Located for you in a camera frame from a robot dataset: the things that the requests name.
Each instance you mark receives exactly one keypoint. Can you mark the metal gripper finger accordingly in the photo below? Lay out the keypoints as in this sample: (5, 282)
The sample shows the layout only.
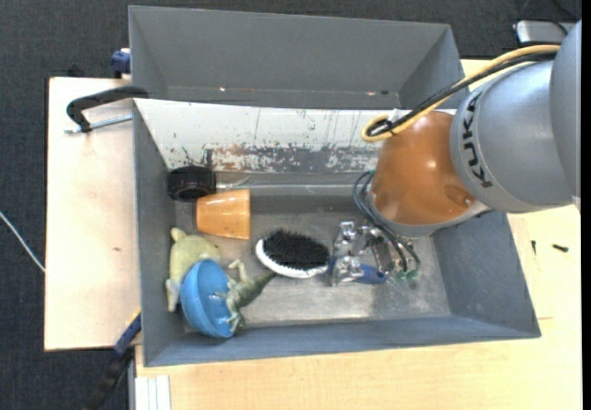
(347, 268)
(346, 235)

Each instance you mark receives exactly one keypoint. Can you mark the green toy dinosaur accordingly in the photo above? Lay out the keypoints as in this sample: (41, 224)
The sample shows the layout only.
(242, 293)

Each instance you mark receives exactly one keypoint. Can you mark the orange cup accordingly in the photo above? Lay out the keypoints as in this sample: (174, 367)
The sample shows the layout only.
(226, 214)

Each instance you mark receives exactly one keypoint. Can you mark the blue bowl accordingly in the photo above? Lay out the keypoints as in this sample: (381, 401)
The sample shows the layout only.
(201, 297)

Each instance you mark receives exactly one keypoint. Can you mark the pale green toy dolphin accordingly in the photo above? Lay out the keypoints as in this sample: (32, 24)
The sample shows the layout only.
(189, 249)

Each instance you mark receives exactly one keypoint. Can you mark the clear bottle with black cap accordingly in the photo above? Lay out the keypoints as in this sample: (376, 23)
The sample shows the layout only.
(190, 184)

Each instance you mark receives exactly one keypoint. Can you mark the small black screw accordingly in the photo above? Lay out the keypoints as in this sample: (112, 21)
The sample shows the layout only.
(561, 248)

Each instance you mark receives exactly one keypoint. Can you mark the grey metal bin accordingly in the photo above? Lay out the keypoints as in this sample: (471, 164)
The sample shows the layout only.
(286, 57)

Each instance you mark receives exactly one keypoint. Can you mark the pale wood board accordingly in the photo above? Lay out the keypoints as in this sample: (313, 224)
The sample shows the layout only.
(92, 214)

